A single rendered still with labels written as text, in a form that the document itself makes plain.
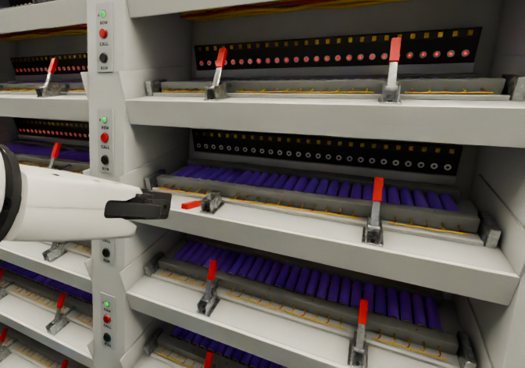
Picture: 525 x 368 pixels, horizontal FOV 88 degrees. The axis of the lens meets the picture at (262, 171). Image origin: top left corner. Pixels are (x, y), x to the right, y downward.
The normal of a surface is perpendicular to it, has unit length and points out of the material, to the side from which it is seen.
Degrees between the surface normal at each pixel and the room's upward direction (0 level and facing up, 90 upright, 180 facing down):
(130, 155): 90
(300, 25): 90
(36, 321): 16
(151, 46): 90
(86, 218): 90
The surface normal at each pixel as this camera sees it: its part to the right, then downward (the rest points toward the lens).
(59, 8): -0.37, 0.37
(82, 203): 0.91, 0.04
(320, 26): -0.36, 0.10
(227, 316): -0.04, -0.92
